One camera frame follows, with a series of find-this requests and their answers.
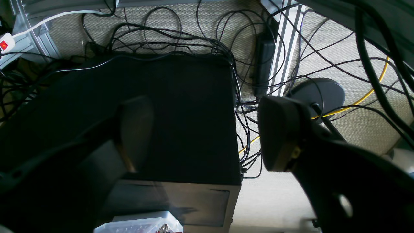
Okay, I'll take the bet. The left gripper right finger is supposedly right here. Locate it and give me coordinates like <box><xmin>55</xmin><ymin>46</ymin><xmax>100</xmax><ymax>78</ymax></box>
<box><xmin>258</xmin><ymin>96</ymin><xmax>414</xmax><ymax>233</ymax></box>

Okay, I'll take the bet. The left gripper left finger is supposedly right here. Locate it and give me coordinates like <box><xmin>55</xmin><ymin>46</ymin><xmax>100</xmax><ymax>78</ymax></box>
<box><xmin>1</xmin><ymin>96</ymin><xmax>154</xmax><ymax>233</ymax></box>

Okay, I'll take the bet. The clear plastic connector box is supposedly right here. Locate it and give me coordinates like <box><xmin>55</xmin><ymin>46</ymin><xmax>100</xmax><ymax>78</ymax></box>
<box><xmin>94</xmin><ymin>211</ymin><xmax>184</xmax><ymax>233</ymax></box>

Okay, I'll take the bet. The round black stand base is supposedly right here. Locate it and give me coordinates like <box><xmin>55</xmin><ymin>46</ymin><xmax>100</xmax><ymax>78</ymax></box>
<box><xmin>286</xmin><ymin>78</ymin><xmax>345</xmax><ymax>117</ymax></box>

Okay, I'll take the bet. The black computer case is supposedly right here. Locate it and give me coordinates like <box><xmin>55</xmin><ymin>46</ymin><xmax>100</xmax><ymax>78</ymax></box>
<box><xmin>1</xmin><ymin>54</ymin><xmax>241</xmax><ymax>233</ymax></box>

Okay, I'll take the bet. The yellow cable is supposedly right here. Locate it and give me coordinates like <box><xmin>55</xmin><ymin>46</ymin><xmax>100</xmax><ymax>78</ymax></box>
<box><xmin>239</xmin><ymin>57</ymin><xmax>388</xmax><ymax>154</ymax></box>

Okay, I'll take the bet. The white power strip red switch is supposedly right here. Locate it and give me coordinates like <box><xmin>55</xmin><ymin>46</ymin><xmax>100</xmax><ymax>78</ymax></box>
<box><xmin>0</xmin><ymin>33</ymin><xmax>16</xmax><ymax>54</ymax></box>

